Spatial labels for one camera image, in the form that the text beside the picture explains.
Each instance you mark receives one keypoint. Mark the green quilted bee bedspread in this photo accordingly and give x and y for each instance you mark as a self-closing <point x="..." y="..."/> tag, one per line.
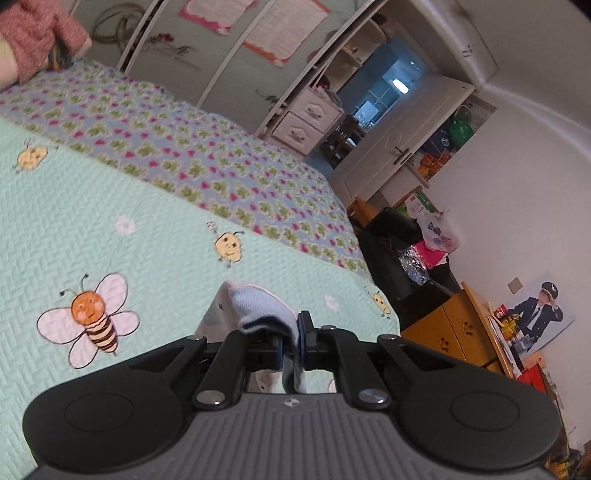
<point x="161" y="207"/>

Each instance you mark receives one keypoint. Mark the green cardboard box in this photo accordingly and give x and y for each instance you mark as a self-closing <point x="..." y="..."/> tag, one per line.
<point x="418" y="203"/>

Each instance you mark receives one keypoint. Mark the white door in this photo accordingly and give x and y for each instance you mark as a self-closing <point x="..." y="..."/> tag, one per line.
<point x="397" y="138"/>

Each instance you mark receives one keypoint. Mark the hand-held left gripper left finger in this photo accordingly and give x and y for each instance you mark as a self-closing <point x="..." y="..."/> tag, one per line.
<point x="279" y="353"/>

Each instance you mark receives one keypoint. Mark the pink-bordered paper poster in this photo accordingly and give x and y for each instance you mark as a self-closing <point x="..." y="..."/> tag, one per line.
<point x="217" y="11"/>

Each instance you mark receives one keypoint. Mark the white printed children's sweatshirt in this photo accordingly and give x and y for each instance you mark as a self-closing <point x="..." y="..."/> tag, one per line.
<point x="258" y="307"/>

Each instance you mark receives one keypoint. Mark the orange-bordered paper poster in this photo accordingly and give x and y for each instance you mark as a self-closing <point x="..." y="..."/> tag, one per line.
<point x="286" y="30"/>

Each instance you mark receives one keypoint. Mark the white wardrobe with sliding doors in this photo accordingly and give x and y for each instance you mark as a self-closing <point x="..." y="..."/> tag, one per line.
<point x="221" y="69"/>

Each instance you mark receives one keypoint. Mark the pink knitted garment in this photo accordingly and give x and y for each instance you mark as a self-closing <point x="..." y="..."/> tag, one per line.
<point x="32" y="32"/>

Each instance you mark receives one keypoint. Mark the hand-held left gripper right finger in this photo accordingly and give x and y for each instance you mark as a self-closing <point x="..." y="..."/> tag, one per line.
<point x="302" y="341"/>

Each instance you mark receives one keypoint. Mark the wall socket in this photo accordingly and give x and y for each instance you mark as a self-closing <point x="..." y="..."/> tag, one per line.
<point x="515" y="285"/>

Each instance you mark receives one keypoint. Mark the wall poster of uniformed figure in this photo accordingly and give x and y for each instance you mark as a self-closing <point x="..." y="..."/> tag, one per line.
<point x="538" y="318"/>

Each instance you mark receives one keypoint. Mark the white plastic bag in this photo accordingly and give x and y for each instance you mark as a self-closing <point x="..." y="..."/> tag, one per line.
<point x="438" y="233"/>

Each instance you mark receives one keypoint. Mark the white drawer unit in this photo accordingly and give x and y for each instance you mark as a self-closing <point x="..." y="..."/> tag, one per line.
<point x="304" y="120"/>

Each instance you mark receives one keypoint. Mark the silver foil wrap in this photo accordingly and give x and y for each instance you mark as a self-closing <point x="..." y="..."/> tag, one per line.
<point x="413" y="265"/>

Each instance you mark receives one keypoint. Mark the wooden cabinet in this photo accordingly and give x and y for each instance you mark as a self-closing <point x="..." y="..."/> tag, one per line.
<point x="448" y="327"/>

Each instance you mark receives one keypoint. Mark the wooden chair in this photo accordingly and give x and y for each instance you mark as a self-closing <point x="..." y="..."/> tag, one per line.
<point x="344" y="138"/>

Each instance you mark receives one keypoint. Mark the black armchair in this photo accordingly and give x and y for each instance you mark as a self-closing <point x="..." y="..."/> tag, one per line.
<point x="383" y="249"/>

